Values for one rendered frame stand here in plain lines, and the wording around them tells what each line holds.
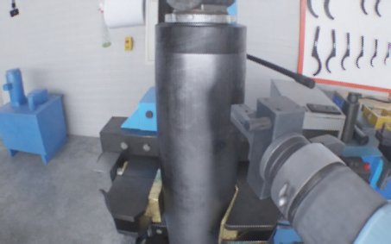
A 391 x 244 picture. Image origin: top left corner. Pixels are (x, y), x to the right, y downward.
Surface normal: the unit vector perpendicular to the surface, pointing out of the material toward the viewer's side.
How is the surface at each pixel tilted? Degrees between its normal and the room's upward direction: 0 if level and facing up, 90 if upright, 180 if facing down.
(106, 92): 90
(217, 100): 90
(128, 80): 90
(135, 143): 90
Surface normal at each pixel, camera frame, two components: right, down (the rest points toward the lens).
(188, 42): -0.25, 0.41
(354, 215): -0.54, -0.68
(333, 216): -0.74, -0.48
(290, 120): 0.28, 0.41
